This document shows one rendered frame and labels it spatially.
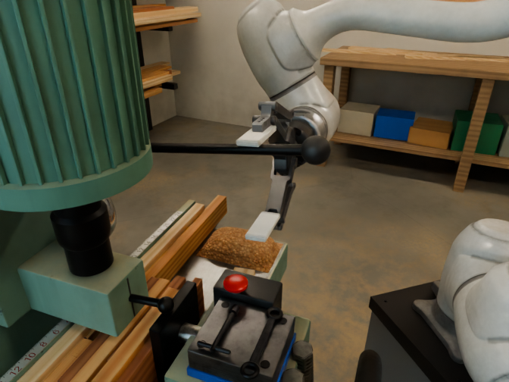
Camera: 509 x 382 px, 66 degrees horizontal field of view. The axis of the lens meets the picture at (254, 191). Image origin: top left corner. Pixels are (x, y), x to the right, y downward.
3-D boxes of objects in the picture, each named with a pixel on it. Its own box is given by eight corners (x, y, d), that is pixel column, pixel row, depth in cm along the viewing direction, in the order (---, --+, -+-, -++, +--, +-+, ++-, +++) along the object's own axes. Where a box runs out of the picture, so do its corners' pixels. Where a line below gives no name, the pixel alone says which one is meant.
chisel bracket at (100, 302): (120, 348, 48) (107, 295, 44) (32, 317, 52) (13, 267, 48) (154, 306, 54) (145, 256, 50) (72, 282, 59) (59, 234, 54)
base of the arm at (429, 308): (464, 286, 105) (470, 270, 102) (531, 354, 85) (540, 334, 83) (401, 293, 101) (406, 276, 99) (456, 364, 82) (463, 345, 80)
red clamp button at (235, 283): (242, 297, 46) (242, 291, 46) (219, 291, 47) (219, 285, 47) (251, 281, 49) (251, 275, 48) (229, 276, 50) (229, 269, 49)
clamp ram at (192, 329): (211, 400, 47) (207, 348, 43) (157, 380, 49) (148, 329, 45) (240, 342, 54) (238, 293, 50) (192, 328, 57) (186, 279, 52)
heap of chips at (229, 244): (268, 273, 68) (268, 255, 66) (195, 255, 72) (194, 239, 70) (283, 244, 75) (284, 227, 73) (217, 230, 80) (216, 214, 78)
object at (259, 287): (273, 405, 40) (274, 369, 38) (179, 373, 44) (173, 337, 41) (304, 315, 51) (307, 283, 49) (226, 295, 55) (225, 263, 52)
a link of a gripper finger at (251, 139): (276, 130, 54) (276, 125, 53) (258, 147, 48) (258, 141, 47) (256, 129, 55) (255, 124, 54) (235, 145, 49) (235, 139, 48)
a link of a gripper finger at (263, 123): (275, 122, 55) (274, 100, 54) (263, 133, 51) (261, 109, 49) (264, 121, 55) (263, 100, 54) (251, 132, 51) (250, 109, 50)
